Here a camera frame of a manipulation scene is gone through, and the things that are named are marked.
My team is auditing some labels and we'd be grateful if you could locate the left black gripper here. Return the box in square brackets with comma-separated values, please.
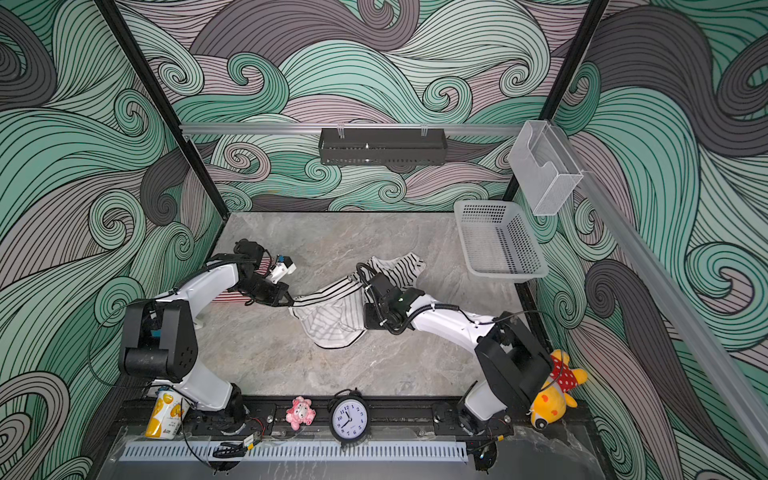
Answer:
[236, 275, 294, 307]

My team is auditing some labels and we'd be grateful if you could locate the red white striped tank top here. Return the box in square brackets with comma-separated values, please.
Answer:
[213, 291, 250, 303]

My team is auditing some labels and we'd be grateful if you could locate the black white striped tank top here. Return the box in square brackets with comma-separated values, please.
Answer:
[289, 252, 426, 349]

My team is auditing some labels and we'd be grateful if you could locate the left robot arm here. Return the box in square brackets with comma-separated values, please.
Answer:
[118, 248, 296, 435]

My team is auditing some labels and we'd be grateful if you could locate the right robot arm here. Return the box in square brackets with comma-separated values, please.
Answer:
[363, 289, 553, 434]

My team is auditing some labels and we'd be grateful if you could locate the black alarm clock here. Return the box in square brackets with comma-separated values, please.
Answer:
[328, 389, 371, 447]

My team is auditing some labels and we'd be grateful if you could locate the grey plastic laundry basket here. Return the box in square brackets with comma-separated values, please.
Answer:
[454, 200, 549, 283]

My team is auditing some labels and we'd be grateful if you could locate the pink plush toy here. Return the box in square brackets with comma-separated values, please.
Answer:
[285, 396, 316, 431]

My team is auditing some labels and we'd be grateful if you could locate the yellow drink cup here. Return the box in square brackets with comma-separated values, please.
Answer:
[144, 388, 191, 440]

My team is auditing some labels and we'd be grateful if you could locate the yellow plush toy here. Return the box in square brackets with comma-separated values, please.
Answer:
[528, 349, 589, 430]

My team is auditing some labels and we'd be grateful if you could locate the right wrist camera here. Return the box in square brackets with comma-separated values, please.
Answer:
[356, 263, 425, 315]

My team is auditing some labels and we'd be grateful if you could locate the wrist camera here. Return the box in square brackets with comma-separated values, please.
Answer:
[234, 239, 296, 284]
[356, 263, 425, 315]

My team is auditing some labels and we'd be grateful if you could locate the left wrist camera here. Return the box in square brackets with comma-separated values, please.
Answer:
[234, 239, 296, 284]

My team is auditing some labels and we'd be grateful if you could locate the black wall shelf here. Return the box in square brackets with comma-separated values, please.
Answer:
[318, 129, 448, 168]

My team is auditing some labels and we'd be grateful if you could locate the aluminium rail back wall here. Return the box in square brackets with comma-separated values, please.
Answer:
[180, 122, 523, 137]

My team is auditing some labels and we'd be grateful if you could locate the aluminium rail wall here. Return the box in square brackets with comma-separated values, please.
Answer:
[548, 122, 768, 466]
[180, 122, 523, 137]

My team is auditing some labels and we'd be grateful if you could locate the white slotted cable duct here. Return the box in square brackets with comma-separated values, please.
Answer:
[118, 441, 469, 463]

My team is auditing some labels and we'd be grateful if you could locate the clear wall-mounted bin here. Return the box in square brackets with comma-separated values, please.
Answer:
[507, 120, 583, 217]

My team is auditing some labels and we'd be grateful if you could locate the aluminium rail right wall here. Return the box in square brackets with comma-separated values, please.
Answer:
[548, 122, 768, 466]

